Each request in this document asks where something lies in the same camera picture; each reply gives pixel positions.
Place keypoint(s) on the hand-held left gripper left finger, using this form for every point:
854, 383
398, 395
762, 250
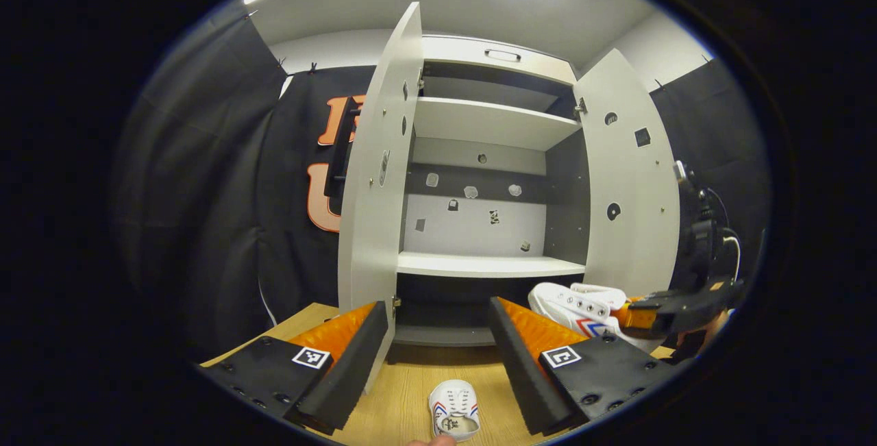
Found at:
356, 370

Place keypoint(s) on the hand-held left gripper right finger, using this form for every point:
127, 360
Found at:
517, 370

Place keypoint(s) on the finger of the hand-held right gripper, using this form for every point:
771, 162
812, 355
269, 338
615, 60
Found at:
685, 305

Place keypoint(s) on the white canvas shoe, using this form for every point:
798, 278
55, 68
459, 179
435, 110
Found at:
452, 401
569, 302

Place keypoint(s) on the white shoe cabinet door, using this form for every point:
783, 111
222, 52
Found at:
634, 172
373, 240

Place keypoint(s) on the white cabinet shelf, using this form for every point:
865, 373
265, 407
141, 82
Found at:
490, 124
486, 266

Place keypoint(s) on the white cabinet drawer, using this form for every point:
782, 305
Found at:
459, 52

